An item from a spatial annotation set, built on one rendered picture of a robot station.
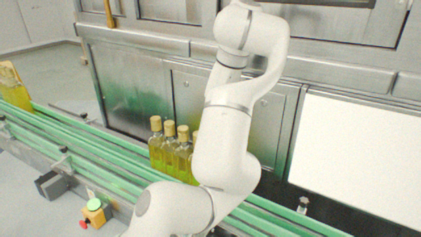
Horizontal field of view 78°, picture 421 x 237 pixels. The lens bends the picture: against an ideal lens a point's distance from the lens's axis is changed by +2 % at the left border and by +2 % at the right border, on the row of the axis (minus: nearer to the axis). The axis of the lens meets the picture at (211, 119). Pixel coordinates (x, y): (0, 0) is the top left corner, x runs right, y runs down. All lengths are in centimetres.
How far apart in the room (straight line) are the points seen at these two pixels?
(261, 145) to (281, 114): 14
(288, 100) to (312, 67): 11
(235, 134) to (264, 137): 44
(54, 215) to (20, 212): 14
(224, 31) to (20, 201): 114
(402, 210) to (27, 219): 126
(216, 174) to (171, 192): 8
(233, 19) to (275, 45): 9
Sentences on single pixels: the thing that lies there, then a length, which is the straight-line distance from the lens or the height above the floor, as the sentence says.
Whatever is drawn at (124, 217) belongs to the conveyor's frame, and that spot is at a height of 80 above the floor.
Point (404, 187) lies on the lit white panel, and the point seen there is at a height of 111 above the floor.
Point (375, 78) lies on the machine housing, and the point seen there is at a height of 137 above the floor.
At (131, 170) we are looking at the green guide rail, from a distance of 102.
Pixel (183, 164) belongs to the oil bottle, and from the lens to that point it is 85.
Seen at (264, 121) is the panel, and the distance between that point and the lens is 81.
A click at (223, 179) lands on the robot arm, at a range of 40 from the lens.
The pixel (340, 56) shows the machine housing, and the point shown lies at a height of 140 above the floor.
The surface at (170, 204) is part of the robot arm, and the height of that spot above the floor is 128.
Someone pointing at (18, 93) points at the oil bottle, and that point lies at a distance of 164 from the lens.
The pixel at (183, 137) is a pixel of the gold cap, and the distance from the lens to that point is 81.
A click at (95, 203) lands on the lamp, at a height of 85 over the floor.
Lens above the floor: 159
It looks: 30 degrees down
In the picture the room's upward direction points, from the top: straight up
